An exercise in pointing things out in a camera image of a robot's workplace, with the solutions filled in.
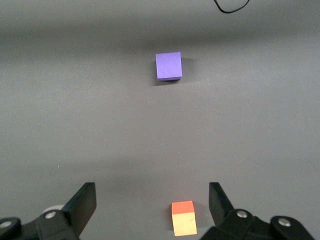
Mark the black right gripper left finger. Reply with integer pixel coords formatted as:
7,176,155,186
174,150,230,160
0,182,98,240

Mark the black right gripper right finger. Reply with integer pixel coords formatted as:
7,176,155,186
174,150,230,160
199,182,316,240

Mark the orange foam block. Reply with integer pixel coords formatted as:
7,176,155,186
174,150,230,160
171,200,198,237

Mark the purple foam block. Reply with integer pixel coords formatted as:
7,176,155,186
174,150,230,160
155,51,184,82

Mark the thin black looped cable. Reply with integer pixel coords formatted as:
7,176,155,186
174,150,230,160
213,0,251,14

